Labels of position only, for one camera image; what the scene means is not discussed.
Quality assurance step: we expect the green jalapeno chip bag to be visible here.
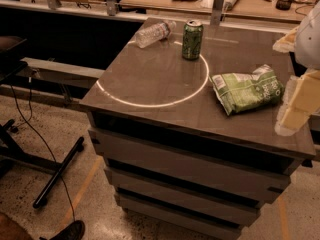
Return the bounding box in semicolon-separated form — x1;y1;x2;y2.
210;64;284;115

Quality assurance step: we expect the green soda can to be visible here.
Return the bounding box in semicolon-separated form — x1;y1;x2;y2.
182;20;203;60

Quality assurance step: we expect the clear plastic water bottle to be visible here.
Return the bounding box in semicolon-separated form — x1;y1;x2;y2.
135;20;176;48

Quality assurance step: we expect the black cable on floor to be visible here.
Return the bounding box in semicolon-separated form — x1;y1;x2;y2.
9;75;77;222

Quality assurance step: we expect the black round container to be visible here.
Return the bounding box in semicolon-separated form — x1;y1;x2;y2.
276;0;294;11

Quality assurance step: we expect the black chair base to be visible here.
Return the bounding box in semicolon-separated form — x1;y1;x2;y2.
0;119;84;209

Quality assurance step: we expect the grey drawer cabinet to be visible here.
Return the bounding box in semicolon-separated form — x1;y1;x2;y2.
81;27;315;240

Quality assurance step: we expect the black shoe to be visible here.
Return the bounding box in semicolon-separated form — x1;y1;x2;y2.
39;220;85;240

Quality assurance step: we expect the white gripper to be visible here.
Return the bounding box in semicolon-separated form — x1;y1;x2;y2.
273;1;320;136

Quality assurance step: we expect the metal desk bracket post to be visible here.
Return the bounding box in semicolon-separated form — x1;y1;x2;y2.
210;0;224;26

